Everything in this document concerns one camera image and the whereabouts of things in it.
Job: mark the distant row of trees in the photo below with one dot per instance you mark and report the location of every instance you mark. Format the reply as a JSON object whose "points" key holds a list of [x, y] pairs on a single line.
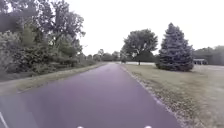
{"points": [[105, 56]]}

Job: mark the broad leafy tree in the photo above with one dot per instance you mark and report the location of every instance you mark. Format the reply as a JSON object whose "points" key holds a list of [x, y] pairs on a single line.
{"points": [[140, 43]]}

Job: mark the grey asphalt path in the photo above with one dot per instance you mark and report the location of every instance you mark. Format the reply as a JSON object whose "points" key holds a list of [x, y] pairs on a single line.
{"points": [[96, 100]]}

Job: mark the large conifer tree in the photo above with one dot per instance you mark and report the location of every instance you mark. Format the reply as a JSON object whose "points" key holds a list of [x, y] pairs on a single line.
{"points": [[175, 50]]}

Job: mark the robot's own part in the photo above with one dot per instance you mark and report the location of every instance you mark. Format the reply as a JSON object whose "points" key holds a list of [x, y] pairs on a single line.
{"points": [[80, 127]]}

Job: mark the narrow grass verge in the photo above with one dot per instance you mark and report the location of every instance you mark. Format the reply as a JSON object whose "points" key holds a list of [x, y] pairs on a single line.
{"points": [[40, 79]]}

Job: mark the wood of trees and bushes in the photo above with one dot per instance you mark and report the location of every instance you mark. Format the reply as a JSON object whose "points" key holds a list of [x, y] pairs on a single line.
{"points": [[36, 43]]}

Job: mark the wide grass lawn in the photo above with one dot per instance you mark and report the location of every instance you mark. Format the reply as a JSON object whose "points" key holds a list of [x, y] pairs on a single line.
{"points": [[190, 86]]}

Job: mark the low shelter building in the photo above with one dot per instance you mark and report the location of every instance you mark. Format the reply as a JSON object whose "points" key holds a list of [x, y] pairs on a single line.
{"points": [[200, 61]]}

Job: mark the dark tree line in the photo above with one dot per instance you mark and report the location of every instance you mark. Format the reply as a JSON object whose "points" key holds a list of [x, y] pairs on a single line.
{"points": [[210, 55]]}

